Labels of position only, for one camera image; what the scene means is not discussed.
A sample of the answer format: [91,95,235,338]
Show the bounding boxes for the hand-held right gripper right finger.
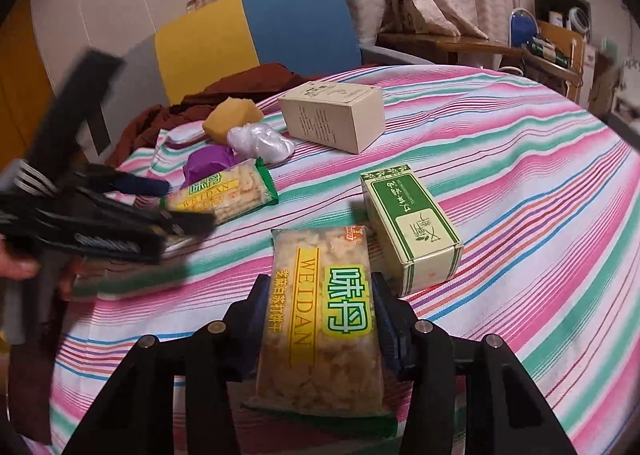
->
[370,272,578,455]

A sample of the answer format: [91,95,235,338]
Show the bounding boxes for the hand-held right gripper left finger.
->
[62,275,273,455]

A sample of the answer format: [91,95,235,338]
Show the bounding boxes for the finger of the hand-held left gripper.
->
[50,197,217,265]
[65,165,170,196]

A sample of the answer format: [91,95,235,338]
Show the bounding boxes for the purple item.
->
[182,145,236,190]

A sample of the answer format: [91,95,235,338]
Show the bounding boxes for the cracker packet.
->
[160,157,279,226]
[242,225,398,438]

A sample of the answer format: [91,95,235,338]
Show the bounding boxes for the yellow sponge cake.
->
[202,96,265,143]

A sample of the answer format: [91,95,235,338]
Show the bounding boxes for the green and white box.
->
[360,165,463,297]

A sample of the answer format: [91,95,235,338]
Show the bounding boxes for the white plastic item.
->
[226,124,296,166]

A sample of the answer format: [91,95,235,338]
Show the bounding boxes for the beige cardboard box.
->
[277,81,387,156]

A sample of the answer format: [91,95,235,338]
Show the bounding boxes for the person's left hand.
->
[0,237,40,281]

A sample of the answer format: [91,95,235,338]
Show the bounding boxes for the wooden wardrobe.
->
[0,0,56,166]

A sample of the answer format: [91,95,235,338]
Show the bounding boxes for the maroon cloth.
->
[107,62,321,168]

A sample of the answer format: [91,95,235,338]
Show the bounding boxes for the grey yellow blue chair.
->
[100,0,436,146]

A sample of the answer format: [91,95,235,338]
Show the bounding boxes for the wooden desk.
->
[377,30,586,103]

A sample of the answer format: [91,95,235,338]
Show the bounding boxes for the brown cardboard box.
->
[580,41,625,114]

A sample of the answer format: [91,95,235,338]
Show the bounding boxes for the dark shelf unit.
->
[532,0,593,43]

